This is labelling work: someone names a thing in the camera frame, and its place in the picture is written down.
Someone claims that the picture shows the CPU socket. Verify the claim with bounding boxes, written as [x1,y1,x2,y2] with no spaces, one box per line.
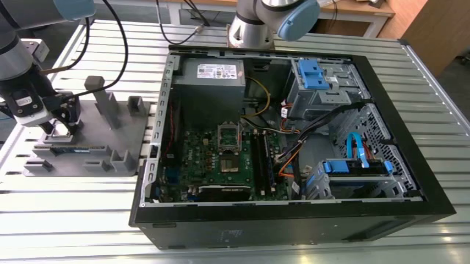
[220,152,246,174]

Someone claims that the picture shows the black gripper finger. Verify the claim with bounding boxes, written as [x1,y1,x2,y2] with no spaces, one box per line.
[54,94,83,135]
[39,119,57,136]

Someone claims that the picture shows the red orange power wires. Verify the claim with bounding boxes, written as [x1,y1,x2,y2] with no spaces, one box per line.
[280,100,300,135]

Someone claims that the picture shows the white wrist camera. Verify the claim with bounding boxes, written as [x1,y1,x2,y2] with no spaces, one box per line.
[7,89,53,128]

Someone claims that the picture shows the grey power supply unit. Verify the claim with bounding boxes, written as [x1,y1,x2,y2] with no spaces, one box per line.
[173,58,246,123]

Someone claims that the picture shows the hard disk in blue carrier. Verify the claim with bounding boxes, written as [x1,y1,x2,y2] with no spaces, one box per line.
[322,159,393,177]

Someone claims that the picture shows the blue plastic drive latch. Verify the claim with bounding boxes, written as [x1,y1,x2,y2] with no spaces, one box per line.
[298,59,325,80]
[306,76,332,91]

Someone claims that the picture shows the metal socket cover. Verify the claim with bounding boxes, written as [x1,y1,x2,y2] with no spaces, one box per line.
[217,120,245,152]

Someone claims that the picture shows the grey white wire bundle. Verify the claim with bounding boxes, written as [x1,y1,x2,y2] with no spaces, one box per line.
[241,117,301,135]

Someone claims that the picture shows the green motherboard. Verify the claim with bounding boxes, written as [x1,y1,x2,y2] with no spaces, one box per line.
[158,129,296,202]

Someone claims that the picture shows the thin red wire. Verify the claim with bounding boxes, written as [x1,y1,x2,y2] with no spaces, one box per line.
[164,98,184,162]

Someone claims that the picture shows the grey metal drive cage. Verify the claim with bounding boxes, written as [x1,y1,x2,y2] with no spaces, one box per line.
[285,57,373,119]

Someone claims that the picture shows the black PC case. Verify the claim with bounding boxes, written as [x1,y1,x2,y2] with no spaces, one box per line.
[129,43,459,251]

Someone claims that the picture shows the blue flat wire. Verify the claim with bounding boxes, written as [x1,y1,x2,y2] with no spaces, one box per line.
[345,131,370,169]

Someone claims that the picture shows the wooden cabinet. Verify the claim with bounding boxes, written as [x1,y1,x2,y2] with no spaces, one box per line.
[379,0,470,76]

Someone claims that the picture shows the black RAM slot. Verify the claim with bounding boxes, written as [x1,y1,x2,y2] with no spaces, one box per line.
[253,131,269,195]
[262,131,278,195]

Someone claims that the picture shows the wooden desk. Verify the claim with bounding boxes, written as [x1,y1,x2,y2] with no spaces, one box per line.
[316,0,397,39]

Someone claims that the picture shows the grey parts rack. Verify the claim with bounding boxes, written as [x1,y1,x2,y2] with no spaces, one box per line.
[22,75,153,178]

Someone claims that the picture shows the grey metal disk bay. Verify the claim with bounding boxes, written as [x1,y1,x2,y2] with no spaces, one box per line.
[300,158,424,201]

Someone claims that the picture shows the yellow wire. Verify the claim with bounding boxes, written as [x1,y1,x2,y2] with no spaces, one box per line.
[242,76,273,118]

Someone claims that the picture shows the orange wire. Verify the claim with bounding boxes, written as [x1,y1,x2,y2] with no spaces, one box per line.
[277,153,302,179]

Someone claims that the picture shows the black camera cable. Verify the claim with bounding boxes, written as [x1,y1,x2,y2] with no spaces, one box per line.
[71,0,130,97]

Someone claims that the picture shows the silver CPU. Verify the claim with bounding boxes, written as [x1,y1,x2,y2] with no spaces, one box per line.
[51,125,71,138]

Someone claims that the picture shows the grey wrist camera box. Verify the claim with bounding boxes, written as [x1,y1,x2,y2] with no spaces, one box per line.
[21,38,51,61]

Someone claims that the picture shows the black cable brass plug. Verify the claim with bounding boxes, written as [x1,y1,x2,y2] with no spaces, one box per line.
[39,16,93,75]

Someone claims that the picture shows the black graphics card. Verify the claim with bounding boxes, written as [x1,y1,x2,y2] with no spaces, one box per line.
[198,184,254,201]

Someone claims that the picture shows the black wire bundle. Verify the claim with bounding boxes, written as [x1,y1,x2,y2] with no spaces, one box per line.
[277,101,370,163]

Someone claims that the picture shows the empty blue disk carrier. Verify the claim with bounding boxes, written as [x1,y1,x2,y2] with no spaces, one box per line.
[301,164,334,200]

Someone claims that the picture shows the RAM stick with blue label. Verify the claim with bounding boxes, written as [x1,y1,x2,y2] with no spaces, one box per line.
[47,147,95,156]

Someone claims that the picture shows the black cable silver plug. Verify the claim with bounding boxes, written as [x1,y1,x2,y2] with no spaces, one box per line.
[157,0,208,45]

